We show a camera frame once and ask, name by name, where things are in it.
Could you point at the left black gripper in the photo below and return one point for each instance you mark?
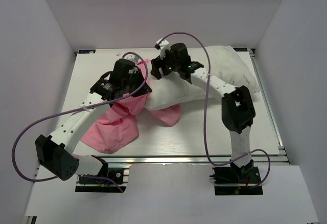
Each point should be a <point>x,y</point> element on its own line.
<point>144,90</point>

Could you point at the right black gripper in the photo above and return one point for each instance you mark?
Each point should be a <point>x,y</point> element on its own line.
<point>159,62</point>

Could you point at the pink pillowcase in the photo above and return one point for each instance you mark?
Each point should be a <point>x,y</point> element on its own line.
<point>117,127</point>

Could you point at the white pillow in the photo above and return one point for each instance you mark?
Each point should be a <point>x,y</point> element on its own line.
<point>224,64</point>

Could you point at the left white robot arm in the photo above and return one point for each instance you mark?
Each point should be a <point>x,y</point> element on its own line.
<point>56,151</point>

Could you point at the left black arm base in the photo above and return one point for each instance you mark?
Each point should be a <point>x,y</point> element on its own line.
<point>115,181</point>

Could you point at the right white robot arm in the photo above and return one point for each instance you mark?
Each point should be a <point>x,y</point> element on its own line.
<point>237,110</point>

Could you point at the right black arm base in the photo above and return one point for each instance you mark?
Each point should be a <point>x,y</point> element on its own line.
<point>226,182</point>

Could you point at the blue label sticker left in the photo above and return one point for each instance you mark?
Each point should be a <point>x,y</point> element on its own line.
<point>86,51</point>

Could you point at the blue label sticker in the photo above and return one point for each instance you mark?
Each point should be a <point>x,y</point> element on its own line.
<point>240,49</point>
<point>86,51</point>

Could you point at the blue label sticker right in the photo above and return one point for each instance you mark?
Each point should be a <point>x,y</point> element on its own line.
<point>240,49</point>

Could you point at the white front board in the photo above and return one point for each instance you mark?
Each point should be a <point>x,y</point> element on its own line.
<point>175,193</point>

